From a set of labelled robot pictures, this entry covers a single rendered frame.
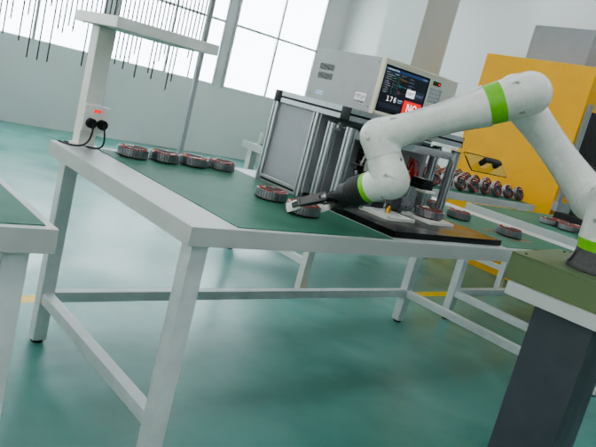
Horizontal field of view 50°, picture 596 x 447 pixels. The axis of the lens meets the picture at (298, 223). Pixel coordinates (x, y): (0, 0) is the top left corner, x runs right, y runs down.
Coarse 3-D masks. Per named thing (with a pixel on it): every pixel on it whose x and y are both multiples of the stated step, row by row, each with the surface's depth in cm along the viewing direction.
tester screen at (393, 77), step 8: (392, 72) 235; (400, 72) 237; (384, 80) 233; (392, 80) 236; (400, 80) 238; (408, 80) 241; (416, 80) 244; (424, 80) 246; (384, 88) 234; (392, 88) 237; (400, 88) 240; (408, 88) 242; (416, 88) 245; (424, 88) 248; (384, 96) 236; (392, 96) 238; (400, 96) 241; (424, 96) 249; (392, 104) 240; (400, 104) 242; (392, 112) 241; (400, 112) 244
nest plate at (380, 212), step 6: (366, 210) 234; (372, 210) 233; (378, 210) 236; (384, 210) 240; (384, 216) 228; (390, 216) 229; (396, 216) 233; (402, 216) 236; (408, 222) 234; (414, 222) 236
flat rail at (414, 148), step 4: (404, 148) 246; (408, 148) 247; (412, 148) 249; (416, 148) 250; (420, 148) 252; (424, 148) 253; (428, 148) 255; (432, 148) 257; (412, 152) 250; (416, 152) 251; (420, 152) 253; (424, 152) 254; (428, 152) 256; (432, 152) 257; (436, 152) 259; (440, 152) 260; (444, 152) 262; (436, 156) 260; (440, 156) 261; (444, 156) 263; (448, 156) 264; (452, 156) 266
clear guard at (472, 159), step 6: (432, 144) 249; (456, 150) 240; (462, 150) 256; (468, 156) 238; (474, 156) 241; (480, 156) 244; (486, 156) 256; (468, 162) 236; (474, 162) 239; (474, 168) 237; (480, 168) 240; (486, 168) 243; (492, 168) 246; (498, 168) 250; (492, 174) 244; (498, 174) 247; (504, 174) 250
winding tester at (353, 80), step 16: (320, 48) 258; (320, 64) 257; (336, 64) 250; (352, 64) 244; (368, 64) 238; (384, 64) 231; (400, 64) 236; (320, 80) 257; (336, 80) 250; (352, 80) 243; (368, 80) 237; (432, 80) 249; (448, 80) 255; (320, 96) 256; (336, 96) 249; (352, 96) 243; (368, 96) 237; (432, 96) 252; (448, 96) 258; (368, 112) 236; (384, 112) 238
